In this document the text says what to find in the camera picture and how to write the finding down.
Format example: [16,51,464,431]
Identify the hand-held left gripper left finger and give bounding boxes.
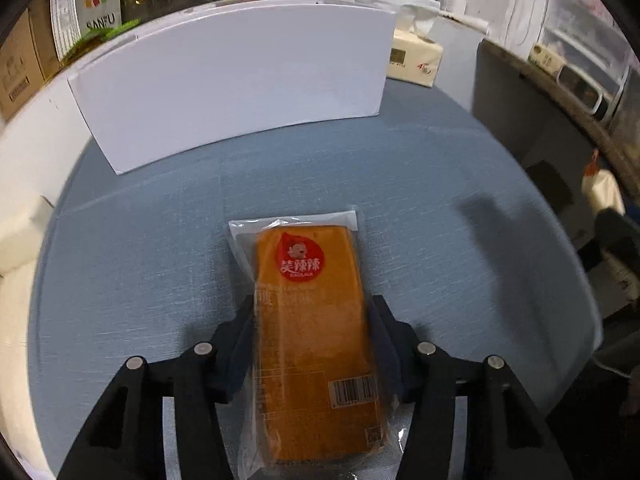
[57,294,260,480]

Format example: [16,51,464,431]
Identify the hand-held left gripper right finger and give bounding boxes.
[369,294,573,480]

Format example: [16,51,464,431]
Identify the orange snack packet clear wrap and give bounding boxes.
[228,205,408,480]

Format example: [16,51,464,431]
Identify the white cardboard box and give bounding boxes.
[67,0,397,176]

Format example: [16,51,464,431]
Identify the blue-grey tablecloth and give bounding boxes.
[27,80,603,480]

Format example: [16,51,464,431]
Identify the cream bottle orange cap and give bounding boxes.
[581,150,626,216]

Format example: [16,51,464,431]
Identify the cream tissue pack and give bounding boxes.
[386,2,445,88]

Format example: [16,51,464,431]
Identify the white device with dark screen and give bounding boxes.
[555,62,612,121]

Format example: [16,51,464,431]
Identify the small cream box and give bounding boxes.
[528,42,566,73]

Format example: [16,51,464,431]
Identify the pile of green stick packets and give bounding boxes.
[62,17,143,63]

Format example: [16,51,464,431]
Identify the flat brown cardboard box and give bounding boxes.
[0,10,46,123]

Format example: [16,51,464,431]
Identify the white striped box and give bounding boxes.
[49,0,83,61]

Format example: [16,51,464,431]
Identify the clear plastic storage drawers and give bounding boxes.
[537,0,633,81]

